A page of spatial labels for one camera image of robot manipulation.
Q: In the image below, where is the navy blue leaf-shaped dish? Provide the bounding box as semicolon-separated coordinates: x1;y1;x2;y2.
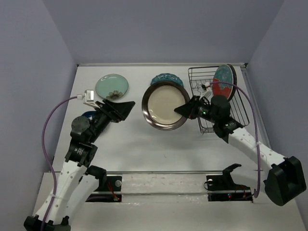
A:
82;111;96;120

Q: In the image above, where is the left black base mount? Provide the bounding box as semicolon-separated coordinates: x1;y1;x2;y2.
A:
86;175;122;203

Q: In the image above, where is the cream plate with metallic rim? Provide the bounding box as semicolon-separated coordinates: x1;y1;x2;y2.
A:
141;81;190;131

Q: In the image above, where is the black wire dish rack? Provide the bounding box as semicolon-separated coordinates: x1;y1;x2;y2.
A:
188;66;250;126

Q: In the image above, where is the red and teal floral plate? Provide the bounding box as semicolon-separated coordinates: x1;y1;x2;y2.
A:
212;64;233;99

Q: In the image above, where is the dark teal speckled plate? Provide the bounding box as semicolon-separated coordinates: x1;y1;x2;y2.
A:
227;64;237;101

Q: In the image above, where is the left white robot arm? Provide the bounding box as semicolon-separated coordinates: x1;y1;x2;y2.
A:
24;99;135;231

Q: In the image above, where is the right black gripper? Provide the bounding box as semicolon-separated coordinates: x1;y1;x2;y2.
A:
174;94;218;124

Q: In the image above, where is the light green round plate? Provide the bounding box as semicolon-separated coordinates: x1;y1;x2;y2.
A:
95;74;129;101

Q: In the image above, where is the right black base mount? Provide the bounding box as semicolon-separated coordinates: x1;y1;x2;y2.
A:
204;164;253;202

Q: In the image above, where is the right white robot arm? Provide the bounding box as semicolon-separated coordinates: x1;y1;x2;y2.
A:
174;95;307;206

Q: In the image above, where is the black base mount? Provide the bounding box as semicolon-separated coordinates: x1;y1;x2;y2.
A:
86;175;122;203
204;164;253;202

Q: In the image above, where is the teal scalloped edge plate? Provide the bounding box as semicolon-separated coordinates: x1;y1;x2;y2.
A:
150;73;184;87

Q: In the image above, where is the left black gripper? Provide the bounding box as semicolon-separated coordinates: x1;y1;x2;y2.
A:
89;99;135;143

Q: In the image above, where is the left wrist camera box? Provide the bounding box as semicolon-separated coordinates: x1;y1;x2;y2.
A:
83;90;96;108

